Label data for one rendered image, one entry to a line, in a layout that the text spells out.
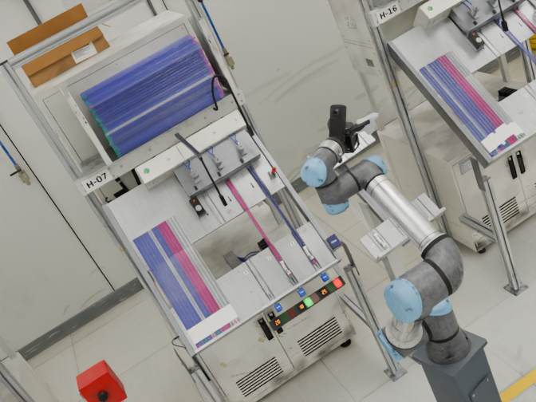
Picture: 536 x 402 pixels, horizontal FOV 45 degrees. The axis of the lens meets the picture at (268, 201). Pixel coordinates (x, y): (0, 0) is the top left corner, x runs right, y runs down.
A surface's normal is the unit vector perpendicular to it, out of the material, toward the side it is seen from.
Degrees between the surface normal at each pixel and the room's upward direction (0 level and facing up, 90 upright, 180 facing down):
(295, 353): 90
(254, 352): 90
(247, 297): 47
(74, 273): 90
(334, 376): 0
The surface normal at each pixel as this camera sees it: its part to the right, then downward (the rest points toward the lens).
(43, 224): 0.37, 0.33
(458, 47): -0.02, -0.34
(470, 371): 0.57, 0.18
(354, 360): -0.39, -0.79
